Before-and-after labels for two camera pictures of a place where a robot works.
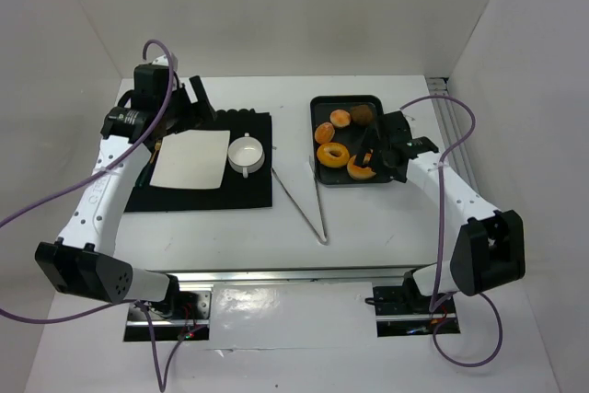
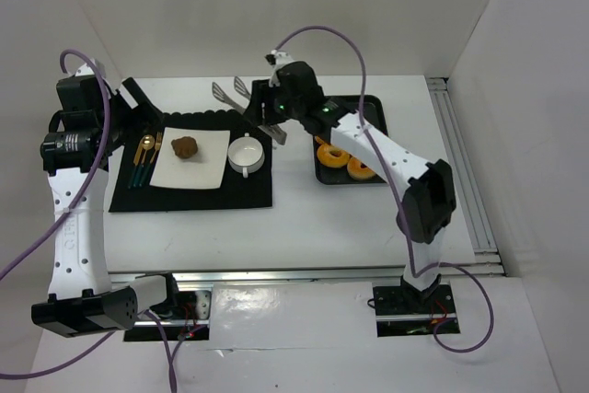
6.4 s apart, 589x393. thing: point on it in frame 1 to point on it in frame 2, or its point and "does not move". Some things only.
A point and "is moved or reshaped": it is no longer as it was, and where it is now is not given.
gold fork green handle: [157, 147] does not move
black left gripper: [185, 101] to [125, 105]
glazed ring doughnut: [327, 159] does not move
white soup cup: [246, 155] does not move
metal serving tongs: [286, 191] to [273, 132]
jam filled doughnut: [359, 172] does not move
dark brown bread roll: [362, 114] is moved or reshaped
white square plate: [195, 158] does not move
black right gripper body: [384, 149] to [260, 105]
